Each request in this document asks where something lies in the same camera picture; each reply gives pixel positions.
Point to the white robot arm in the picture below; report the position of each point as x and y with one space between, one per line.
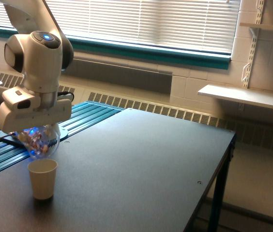
40 52

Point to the white window blinds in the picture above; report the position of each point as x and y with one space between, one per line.
199 25

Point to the blue aluminium rail bed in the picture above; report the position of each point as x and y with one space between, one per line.
84 115

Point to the lower white wall shelf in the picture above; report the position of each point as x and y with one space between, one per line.
240 95

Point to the clear cup with candies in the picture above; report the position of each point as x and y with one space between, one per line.
40 142

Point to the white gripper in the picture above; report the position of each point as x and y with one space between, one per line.
13 118

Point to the white paper cup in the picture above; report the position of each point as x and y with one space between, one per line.
42 177

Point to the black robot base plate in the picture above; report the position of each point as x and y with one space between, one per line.
11 140

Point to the black table leg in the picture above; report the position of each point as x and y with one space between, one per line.
219 189

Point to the beige baseboard radiator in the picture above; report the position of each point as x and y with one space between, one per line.
251 133

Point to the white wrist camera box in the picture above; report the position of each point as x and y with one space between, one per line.
18 99

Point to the white slotted shelf rail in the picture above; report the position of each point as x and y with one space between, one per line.
254 32

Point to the teal window sill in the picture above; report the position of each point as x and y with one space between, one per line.
132 51

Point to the upper wooden wall shelf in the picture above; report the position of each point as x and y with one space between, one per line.
257 26

